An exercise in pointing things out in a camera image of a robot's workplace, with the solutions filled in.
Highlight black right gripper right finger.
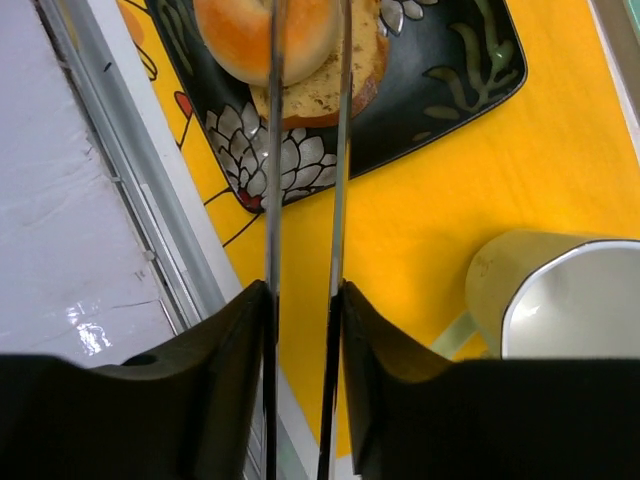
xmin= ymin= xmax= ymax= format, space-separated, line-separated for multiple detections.
xmin=341 ymin=282 xmax=639 ymax=479

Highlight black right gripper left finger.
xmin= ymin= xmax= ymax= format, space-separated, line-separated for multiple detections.
xmin=1 ymin=281 xmax=266 ymax=479

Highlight metal serving tongs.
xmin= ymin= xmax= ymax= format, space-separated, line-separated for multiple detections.
xmin=260 ymin=1 xmax=353 ymax=479

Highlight brown bread loaf slice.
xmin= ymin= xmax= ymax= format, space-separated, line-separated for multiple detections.
xmin=282 ymin=0 xmax=390 ymax=130

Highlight small glazed orange donut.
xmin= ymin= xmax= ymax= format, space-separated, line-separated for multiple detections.
xmin=193 ymin=1 xmax=341 ymax=86

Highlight pale yellow mug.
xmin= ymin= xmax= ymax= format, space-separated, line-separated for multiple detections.
xmin=431 ymin=230 xmax=639 ymax=359

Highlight yellow cartoon placemat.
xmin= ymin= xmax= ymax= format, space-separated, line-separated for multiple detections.
xmin=117 ymin=1 xmax=639 ymax=443

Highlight black floral square plate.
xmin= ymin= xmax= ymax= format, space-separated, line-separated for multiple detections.
xmin=147 ymin=1 xmax=527 ymax=213

